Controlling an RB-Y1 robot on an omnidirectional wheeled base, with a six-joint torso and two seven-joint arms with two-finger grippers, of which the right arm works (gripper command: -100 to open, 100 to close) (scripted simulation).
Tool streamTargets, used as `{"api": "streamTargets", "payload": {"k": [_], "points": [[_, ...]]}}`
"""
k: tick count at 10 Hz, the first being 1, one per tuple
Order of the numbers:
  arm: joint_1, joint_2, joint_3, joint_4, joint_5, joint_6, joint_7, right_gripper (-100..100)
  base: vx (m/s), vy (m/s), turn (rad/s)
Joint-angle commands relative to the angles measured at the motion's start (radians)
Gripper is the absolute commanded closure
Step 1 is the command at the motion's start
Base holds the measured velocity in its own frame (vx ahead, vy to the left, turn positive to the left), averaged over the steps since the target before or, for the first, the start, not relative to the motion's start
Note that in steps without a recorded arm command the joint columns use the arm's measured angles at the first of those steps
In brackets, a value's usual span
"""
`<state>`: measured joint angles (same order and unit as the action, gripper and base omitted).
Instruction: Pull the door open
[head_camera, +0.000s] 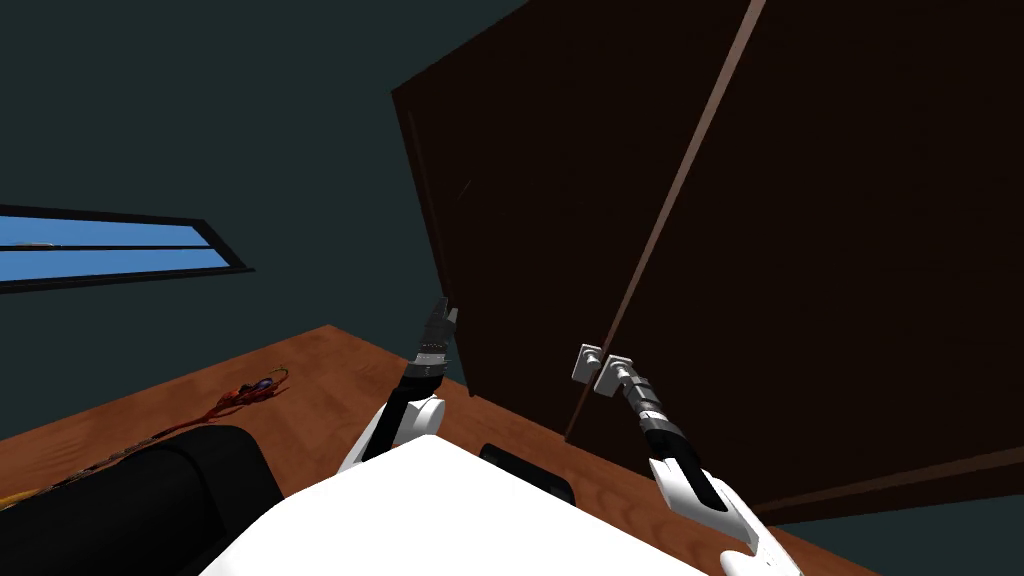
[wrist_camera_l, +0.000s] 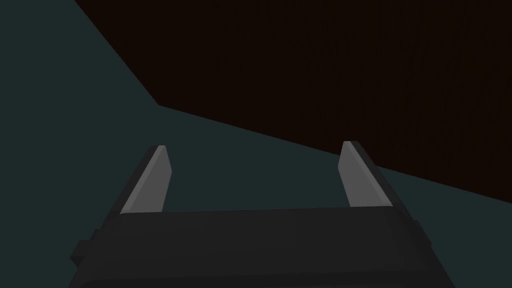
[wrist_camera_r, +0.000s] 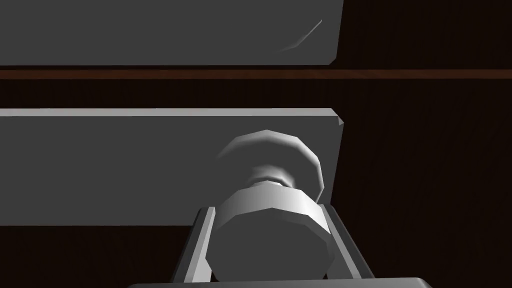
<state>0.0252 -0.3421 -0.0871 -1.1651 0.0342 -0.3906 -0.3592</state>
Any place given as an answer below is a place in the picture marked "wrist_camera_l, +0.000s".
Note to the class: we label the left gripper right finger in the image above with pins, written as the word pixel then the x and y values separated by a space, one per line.
pixel 362 180

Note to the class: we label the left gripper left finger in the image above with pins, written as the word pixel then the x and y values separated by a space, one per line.
pixel 150 186

